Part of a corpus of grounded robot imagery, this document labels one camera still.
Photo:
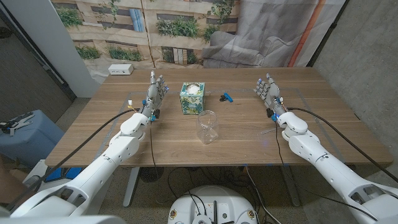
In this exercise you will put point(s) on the grey foot pedal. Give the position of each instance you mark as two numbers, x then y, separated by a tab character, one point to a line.
32	183

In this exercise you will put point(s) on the black round perforated disc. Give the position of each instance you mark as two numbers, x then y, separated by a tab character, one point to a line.
151	174

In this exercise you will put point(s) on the clear plastic pipette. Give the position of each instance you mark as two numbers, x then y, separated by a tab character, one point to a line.
267	132

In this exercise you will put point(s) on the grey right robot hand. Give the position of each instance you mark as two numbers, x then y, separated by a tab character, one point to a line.
273	95

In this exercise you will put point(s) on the blue flat panel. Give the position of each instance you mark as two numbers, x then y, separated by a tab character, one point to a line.
73	172

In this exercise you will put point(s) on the white floor platform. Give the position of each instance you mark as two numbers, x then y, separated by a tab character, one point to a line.
38	168

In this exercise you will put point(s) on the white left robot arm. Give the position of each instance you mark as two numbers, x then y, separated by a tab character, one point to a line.
102	168

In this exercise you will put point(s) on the clear plastic cup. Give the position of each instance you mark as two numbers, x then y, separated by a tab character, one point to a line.
207	133

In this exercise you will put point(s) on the blue-grey storage case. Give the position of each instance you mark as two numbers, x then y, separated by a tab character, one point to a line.
31	143

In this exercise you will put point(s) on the printed fabric backdrop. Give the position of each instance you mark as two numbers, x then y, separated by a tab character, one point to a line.
186	46

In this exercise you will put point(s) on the white robot torso base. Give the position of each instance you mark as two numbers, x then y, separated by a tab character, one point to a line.
186	202

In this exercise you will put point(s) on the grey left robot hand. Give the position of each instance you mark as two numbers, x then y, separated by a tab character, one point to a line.
153	96

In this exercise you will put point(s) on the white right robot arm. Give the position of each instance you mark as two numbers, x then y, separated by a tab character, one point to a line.
329	168

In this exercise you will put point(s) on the teal floral tissue box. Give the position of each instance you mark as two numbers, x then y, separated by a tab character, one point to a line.
192	102

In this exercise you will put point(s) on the white power strip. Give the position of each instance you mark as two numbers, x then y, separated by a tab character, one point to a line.
120	69

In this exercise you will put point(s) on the blue and black clip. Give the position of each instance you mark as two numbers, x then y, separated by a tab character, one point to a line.
228	97

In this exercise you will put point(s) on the grey hand-held gripper tool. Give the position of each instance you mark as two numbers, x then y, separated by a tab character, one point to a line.
18	123

